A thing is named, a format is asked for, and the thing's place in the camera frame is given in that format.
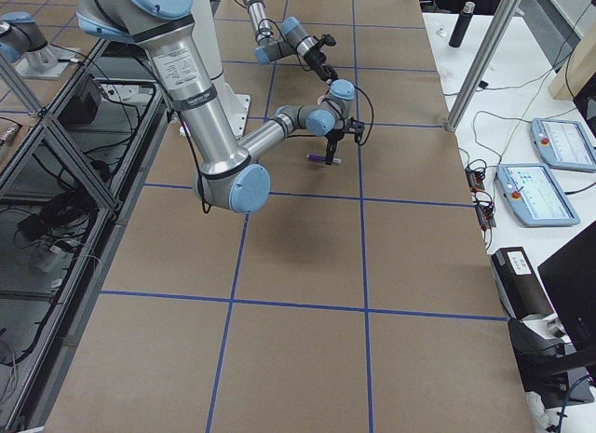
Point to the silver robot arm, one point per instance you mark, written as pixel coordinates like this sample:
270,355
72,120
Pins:
229,175
274,28

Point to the black monitor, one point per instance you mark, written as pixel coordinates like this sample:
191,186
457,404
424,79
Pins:
568,276

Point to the black water bottle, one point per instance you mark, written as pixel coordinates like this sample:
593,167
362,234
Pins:
461,25

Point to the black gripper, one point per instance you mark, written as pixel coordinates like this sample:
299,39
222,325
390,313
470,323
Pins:
318,60
333,137

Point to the far teach pendant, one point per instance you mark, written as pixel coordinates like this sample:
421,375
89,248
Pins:
563,144

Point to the near teach pendant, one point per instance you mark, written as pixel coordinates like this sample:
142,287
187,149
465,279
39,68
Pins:
534,195

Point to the small circuit boards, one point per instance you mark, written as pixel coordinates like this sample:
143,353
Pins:
481,199

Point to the aluminium frame post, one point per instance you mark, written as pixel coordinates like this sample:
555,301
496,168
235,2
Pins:
489,44

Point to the black brown box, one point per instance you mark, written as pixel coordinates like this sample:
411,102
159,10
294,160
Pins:
520,292

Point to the teach pendant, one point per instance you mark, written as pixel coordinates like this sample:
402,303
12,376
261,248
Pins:
563,144
534,195

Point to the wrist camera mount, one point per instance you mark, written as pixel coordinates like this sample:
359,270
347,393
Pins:
325,40
356,129

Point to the purple marker pen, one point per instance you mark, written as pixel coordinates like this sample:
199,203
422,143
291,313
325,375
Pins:
323,159

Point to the white camera pillar base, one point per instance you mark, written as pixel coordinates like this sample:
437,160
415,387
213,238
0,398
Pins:
235,106

